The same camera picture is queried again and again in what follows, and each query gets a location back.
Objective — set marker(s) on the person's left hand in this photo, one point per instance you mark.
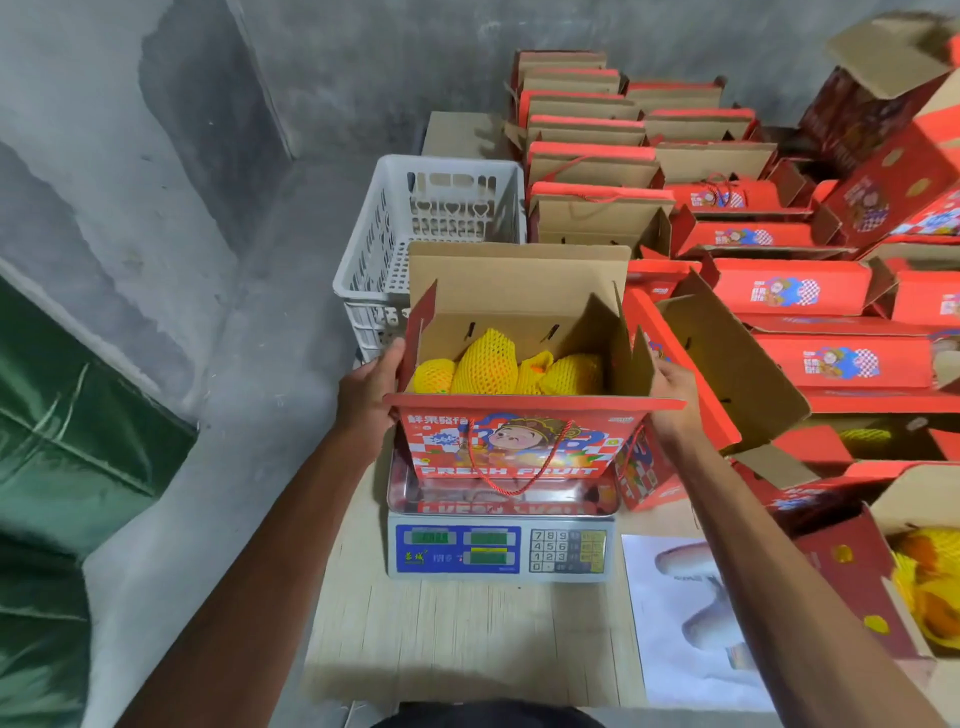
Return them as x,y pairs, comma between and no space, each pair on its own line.
364,405

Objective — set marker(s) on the person's right hand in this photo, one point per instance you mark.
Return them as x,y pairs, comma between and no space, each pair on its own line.
679,412

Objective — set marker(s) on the person's right fingers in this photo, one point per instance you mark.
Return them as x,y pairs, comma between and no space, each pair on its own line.
671,379

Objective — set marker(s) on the person's left fingers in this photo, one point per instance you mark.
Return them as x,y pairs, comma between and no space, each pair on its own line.
390,364

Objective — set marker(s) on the red fruit gift carton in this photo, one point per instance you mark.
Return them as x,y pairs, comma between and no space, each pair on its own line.
517,442

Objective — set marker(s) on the person's left forearm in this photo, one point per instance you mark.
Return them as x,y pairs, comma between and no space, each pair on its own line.
270,585

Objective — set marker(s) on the person's right forearm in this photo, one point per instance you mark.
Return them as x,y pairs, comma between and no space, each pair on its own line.
780,600

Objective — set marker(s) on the yellow fruit in foam net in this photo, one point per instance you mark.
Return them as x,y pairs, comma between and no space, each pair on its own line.
433,376
576,373
486,366
926,585
865,438

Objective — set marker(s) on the white plastic crate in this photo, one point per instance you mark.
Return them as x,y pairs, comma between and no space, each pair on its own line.
390,247

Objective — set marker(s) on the orange fruit in foam net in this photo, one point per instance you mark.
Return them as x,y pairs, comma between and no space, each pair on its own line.
534,371

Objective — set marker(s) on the rows of red cardboard boxes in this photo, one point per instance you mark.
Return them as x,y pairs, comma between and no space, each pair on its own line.
795,292

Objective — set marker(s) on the digital weighing scale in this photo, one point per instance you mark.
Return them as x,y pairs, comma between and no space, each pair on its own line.
499,544

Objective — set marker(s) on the flat brown cardboard sheet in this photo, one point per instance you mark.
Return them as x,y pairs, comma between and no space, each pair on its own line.
457,135

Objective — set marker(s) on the white printed paper sheet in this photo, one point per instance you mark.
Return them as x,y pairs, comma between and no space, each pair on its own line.
690,645

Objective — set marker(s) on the green tarpaulin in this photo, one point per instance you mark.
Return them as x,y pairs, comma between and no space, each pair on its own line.
67,465

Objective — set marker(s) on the person's black shirt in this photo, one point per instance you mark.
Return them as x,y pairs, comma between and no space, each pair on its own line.
487,716

